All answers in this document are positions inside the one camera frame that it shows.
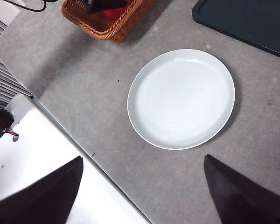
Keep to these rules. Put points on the black rectangular tray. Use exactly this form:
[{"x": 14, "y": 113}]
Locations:
[{"x": 247, "y": 21}]

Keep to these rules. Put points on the red tomato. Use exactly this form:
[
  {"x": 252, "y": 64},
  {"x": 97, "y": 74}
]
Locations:
[{"x": 112, "y": 14}]

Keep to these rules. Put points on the grey ribbed panel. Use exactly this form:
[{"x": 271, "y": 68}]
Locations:
[{"x": 2, "y": 70}]

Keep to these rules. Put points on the grey round plate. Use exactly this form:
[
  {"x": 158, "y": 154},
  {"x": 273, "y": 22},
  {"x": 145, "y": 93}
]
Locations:
[{"x": 180, "y": 100}]

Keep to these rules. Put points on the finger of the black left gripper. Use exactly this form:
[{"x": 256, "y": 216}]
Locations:
[
  {"x": 87, "y": 7},
  {"x": 109, "y": 4}
]

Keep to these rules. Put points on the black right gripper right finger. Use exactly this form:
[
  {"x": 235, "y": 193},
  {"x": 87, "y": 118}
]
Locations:
[{"x": 247, "y": 200}]

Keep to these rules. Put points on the brown wicker basket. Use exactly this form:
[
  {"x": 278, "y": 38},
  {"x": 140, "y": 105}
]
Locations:
[{"x": 112, "y": 35}]

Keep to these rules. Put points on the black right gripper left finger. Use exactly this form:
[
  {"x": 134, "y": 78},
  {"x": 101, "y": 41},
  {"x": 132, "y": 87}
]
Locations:
[{"x": 44, "y": 200}]

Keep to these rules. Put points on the white base panel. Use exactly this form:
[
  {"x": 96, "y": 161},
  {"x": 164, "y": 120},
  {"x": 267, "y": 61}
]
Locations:
[{"x": 37, "y": 149}]

